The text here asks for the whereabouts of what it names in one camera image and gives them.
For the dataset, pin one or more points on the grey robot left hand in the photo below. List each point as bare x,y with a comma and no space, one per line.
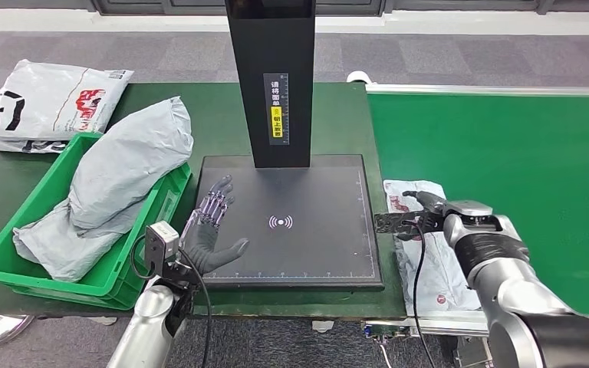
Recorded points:
205,249

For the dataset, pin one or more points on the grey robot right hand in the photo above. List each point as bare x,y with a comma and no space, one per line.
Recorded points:
464,208

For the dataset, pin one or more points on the grey mailer bag red print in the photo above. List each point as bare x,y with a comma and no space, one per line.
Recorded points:
442,284
61,249
132,157

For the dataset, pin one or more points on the green conveyor belt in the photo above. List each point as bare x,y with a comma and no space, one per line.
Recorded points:
553,152

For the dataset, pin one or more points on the white conveyor end roller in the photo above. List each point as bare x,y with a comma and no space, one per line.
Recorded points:
359,77

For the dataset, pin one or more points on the black inbound scanner machine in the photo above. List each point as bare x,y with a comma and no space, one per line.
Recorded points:
284,51

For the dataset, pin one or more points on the white table foot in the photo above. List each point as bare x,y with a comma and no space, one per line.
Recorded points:
323,326

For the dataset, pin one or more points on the small blue circuit board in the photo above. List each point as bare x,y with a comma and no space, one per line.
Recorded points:
383,331

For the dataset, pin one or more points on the black yellow ruler label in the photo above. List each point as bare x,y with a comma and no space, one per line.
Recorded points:
276,96

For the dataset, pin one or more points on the green plastic crate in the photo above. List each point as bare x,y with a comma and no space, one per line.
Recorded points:
35,203

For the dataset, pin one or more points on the white mailer bag black print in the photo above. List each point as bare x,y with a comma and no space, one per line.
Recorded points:
25,146

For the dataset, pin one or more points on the white mailer bag black-red print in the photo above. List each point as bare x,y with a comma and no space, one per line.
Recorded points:
45,96

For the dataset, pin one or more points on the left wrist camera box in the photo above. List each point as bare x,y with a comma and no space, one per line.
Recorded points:
160,244

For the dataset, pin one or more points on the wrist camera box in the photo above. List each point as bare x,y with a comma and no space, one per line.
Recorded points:
160,244
396,223

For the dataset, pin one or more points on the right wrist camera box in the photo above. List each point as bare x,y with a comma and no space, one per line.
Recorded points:
396,223

